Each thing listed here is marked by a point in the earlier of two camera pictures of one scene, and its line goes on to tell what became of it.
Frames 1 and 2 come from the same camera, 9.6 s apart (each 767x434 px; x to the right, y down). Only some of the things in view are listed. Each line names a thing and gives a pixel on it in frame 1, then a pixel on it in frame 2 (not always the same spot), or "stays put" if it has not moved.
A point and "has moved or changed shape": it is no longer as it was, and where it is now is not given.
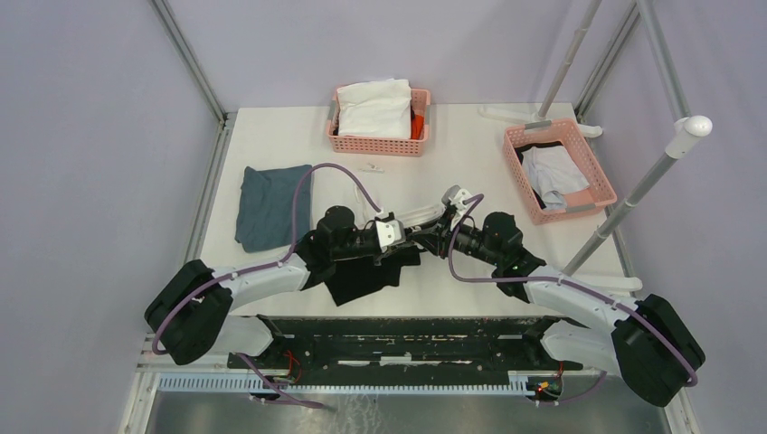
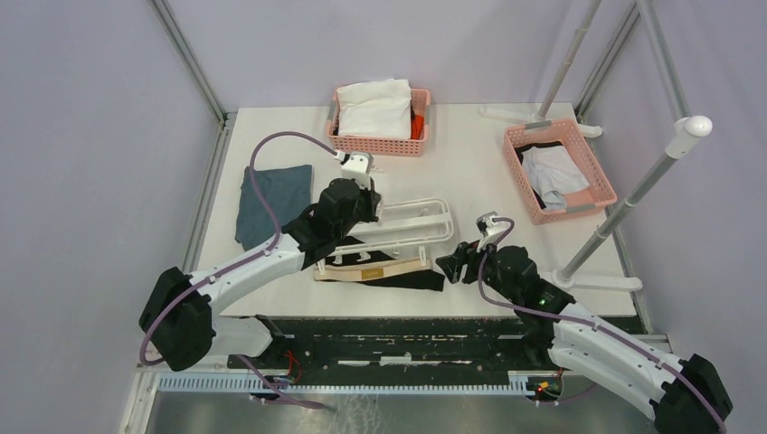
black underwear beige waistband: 352,278 has moved or changed shape
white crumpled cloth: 377,108 stays put
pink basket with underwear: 556,174 stays put
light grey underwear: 553,174 stays put
